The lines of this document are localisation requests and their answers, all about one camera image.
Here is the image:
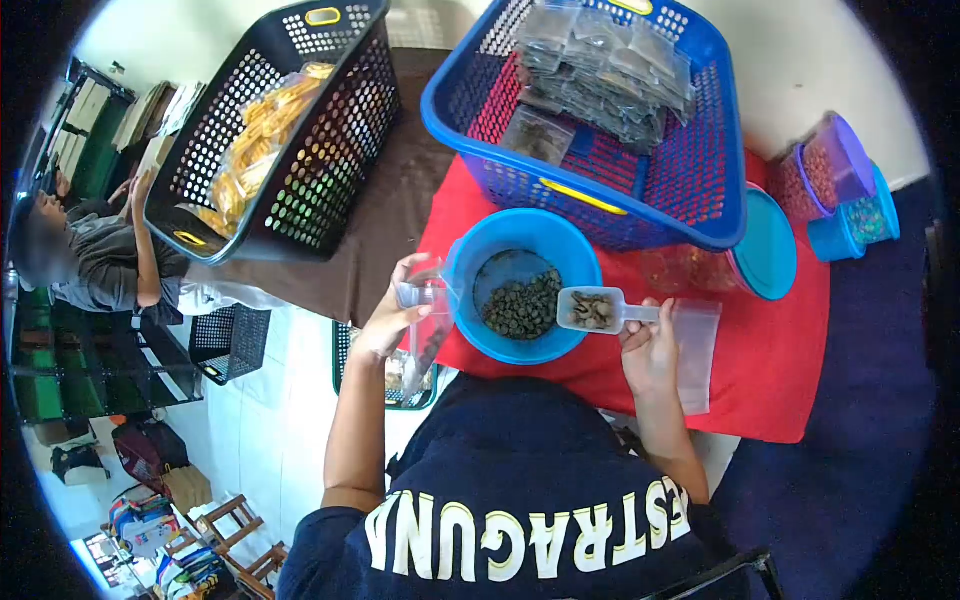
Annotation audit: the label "person's right hand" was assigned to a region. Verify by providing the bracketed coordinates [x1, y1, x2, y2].
[618, 297, 681, 400]

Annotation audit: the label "person's left hand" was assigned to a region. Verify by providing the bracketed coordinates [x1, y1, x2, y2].
[350, 253, 441, 363]

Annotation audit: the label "person's right fingers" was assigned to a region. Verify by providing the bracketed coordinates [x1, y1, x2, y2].
[649, 297, 680, 340]

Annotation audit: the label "person's right thumb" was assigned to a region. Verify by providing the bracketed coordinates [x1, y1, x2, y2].
[619, 319, 655, 352]

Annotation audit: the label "person's left thumb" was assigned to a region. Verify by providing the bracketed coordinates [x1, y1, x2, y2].
[402, 298, 441, 328]

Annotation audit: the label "person's left fingers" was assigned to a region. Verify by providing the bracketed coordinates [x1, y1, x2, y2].
[391, 253, 438, 292]

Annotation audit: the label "clear plastic pouch with pellets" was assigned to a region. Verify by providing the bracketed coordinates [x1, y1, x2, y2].
[395, 258, 460, 400]

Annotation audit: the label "clear plastic scoop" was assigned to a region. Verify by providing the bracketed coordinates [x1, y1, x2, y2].
[556, 286, 663, 336]

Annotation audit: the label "small heap of brown pellets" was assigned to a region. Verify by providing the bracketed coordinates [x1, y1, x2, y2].
[569, 291, 617, 332]

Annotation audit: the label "empty clear zip bag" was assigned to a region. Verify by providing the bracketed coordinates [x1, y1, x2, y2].
[669, 299, 723, 417]

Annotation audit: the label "green basket with packets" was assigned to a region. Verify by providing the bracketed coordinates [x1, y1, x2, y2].
[332, 321, 441, 412]

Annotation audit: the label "red table cloth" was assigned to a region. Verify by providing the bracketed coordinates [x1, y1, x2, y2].
[400, 148, 833, 445]

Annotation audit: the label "pile of dark pellets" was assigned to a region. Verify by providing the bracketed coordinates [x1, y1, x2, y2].
[480, 268, 564, 342]

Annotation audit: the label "blue plastic bowl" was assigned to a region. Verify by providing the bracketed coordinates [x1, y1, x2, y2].
[443, 207, 604, 367]

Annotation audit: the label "clear container with teal lid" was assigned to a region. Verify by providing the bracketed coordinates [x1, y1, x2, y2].
[639, 183, 799, 303]

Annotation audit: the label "blue perforated plastic basket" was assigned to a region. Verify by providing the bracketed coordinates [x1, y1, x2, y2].
[420, 0, 750, 254]

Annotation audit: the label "black perforated plastic basket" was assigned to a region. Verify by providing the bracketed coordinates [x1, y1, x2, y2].
[143, 0, 402, 267]

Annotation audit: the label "person's body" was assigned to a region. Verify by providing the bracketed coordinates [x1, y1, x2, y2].
[276, 372, 753, 600]

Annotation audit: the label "small black perforated basket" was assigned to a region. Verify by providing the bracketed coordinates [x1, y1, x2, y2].
[188, 303, 273, 387]

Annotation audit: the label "clear bag of yellow snacks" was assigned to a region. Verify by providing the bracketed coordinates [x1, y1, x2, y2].
[196, 62, 339, 240]

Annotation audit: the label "blue container of colourful sweets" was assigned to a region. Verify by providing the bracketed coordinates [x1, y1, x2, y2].
[807, 163, 902, 264]

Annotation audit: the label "clear container with purple lid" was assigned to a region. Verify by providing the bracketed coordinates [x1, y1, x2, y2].
[771, 111, 878, 223]

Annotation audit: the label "pile of filled clear packets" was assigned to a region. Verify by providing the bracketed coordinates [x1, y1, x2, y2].
[498, 0, 699, 168]

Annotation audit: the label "wooden chair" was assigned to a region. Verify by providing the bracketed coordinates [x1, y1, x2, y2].
[193, 493, 291, 600]

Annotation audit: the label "dark bags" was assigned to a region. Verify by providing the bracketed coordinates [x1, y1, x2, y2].
[111, 419, 191, 490]

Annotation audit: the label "green metal shelf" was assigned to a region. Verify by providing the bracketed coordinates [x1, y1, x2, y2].
[6, 288, 205, 426]

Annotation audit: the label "cabinet with cardboard boxes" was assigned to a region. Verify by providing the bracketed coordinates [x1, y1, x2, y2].
[36, 58, 205, 199]

